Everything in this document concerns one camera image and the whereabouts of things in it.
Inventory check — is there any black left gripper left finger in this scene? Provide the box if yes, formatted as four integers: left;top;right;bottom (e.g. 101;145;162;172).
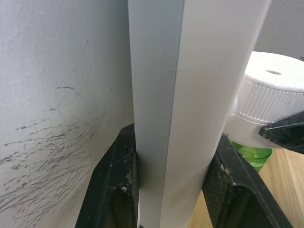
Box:
75;122;140;228

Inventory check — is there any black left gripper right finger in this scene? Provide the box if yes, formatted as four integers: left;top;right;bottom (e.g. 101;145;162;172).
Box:
201;132;293;228

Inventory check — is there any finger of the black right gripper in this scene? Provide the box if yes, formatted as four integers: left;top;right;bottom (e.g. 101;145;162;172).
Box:
258;110;304;152

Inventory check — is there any long white power strip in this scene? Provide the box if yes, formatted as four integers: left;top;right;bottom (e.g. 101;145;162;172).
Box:
127;0;273;228

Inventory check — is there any green liquid bottle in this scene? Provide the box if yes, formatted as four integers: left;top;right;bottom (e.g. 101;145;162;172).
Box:
229;140;273;173

